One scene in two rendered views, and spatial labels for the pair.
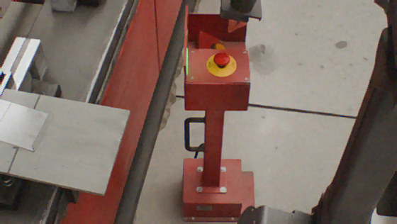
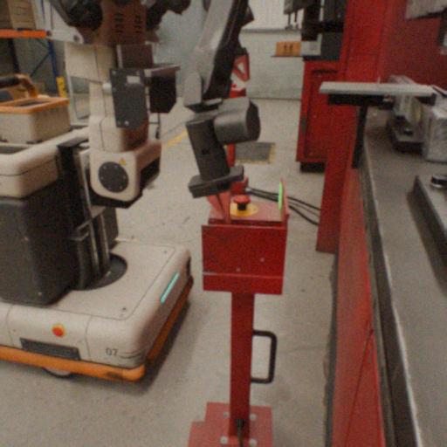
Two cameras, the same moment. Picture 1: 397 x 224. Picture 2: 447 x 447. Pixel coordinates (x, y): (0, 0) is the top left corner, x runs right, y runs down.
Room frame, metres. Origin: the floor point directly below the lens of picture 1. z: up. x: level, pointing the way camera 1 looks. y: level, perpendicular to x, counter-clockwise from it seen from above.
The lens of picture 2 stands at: (1.72, -0.05, 1.12)
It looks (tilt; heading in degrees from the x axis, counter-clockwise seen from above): 26 degrees down; 185
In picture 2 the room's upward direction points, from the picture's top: straight up
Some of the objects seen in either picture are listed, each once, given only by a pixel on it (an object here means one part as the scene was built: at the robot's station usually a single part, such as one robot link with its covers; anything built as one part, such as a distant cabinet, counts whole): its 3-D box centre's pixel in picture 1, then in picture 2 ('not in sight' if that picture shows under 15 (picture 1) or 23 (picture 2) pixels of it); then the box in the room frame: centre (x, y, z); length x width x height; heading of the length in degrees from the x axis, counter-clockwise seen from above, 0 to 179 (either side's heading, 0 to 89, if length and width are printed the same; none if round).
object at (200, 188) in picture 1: (211, 179); (238, 428); (1.00, -0.05, 0.13); 0.10 x 0.10 x 0.01; 89
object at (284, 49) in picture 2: not in sight; (287, 48); (-1.86, 0.22, 1.04); 0.30 x 0.26 x 0.12; 172
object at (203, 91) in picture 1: (216, 58); (244, 231); (1.00, -0.05, 0.75); 0.20 x 0.16 x 0.18; 179
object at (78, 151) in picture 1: (49, 139); (371, 88); (0.60, 0.27, 1.00); 0.26 x 0.18 x 0.01; 78
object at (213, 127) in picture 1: (213, 136); (241, 358); (1.00, -0.05, 0.39); 0.05 x 0.05 x 0.54; 89
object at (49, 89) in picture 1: (26, 142); (402, 133); (0.66, 0.35, 0.89); 0.30 x 0.05 x 0.03; 168
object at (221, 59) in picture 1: (221, 62); (242, 204); (0.95, -0.06, 0.79); 0.04 x 0.04 x 0.04
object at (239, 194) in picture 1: (219, 188); (228, 443); (1.00, -0.08, 0.06); 0.25 x 0.20 x 0.12; 89
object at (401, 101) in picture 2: not in sight; (401, 93); (0.09, 0.53, 0.92); 0.50 x 0.06 x 0.10; 168
